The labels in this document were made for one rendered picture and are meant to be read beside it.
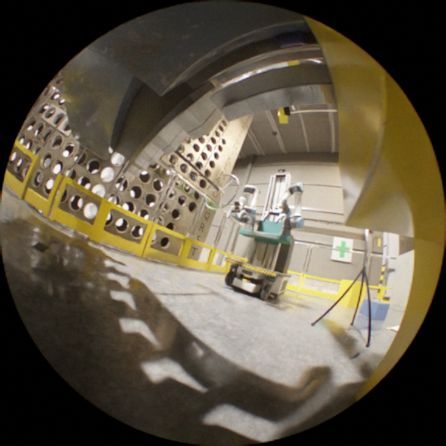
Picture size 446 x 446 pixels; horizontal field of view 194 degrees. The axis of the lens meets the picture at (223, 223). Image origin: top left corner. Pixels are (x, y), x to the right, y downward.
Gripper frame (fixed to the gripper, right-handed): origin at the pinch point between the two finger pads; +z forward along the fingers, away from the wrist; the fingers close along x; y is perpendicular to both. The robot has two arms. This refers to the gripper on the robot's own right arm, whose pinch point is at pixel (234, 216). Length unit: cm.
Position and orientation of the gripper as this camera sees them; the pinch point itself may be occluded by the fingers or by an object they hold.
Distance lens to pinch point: 137.8
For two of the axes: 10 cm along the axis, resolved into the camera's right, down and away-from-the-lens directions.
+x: -8.5, -0.3, 5.3
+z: -3.9, 7.1, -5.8
